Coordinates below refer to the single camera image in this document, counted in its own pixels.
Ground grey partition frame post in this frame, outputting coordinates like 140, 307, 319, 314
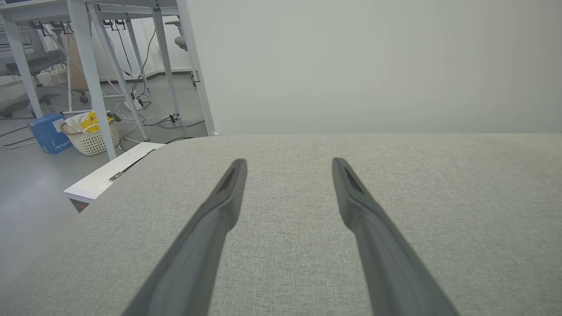
176, 0, 216, 136

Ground white cloth in basket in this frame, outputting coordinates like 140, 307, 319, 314
64, 112, 90, 134

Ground white flat box with strap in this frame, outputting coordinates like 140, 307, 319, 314
64, 141, 166, 213

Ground black power cable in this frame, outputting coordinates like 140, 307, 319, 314
115, 29, 205, 131

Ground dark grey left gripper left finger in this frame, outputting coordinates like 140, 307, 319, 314
123, 158, 248, 316

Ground blue cardboard box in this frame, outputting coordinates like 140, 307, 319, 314
28, 114, 73, 154

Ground yellow item in basket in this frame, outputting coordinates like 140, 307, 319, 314
81, 111, 114, 133

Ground grey office chair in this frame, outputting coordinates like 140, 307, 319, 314
0, 26, 88, 117
165, 20, 197, 86

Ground white plastic laundry basket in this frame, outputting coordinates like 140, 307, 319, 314
61, 118, 121, 156

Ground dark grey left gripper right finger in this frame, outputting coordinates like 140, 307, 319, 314
332, 158, 459, 316

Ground white metal frame desk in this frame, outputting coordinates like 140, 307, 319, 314
0, 0, 183, 161

